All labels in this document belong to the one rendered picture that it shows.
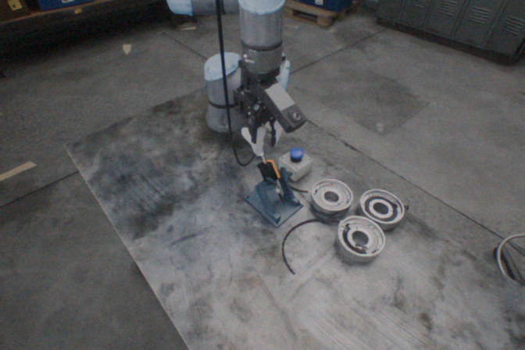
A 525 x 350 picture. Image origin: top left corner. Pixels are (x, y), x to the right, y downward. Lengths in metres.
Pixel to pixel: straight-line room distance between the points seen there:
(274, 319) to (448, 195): 1.67
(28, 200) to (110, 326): 1.01
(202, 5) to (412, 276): 0.71
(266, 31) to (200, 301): 0.54
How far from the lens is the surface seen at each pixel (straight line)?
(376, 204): 0.85
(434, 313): 0.78
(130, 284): 1.71
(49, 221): 2.13
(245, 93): 0.63
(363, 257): 0.74
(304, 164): 0.87
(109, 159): 1.05
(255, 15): 0.53
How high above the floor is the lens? 1.45
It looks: 43 degrees down
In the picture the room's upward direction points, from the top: straight up
